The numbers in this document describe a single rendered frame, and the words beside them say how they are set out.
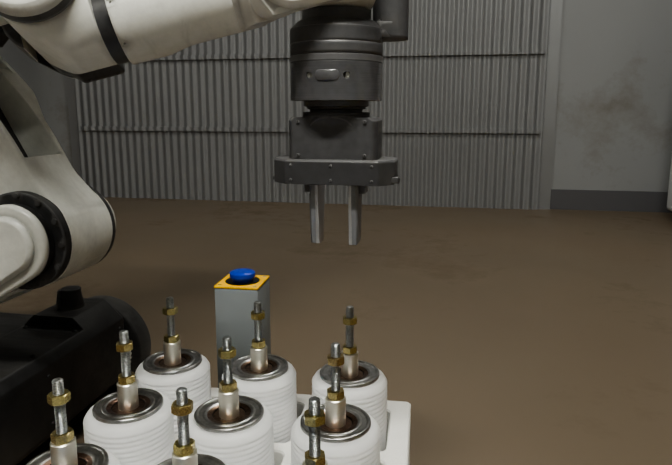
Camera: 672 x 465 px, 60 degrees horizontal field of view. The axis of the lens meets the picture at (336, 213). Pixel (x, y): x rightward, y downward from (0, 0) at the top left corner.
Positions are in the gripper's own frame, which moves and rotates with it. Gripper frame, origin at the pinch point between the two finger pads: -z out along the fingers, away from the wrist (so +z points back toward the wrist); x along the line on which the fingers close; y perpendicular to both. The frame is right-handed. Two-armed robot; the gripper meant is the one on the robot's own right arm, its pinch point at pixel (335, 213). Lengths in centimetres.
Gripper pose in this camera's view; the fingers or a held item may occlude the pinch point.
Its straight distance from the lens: 58.0
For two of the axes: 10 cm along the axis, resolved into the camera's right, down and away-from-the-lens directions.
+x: 9.8, 0.4, -1.9
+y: 1.9, -1.7, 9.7
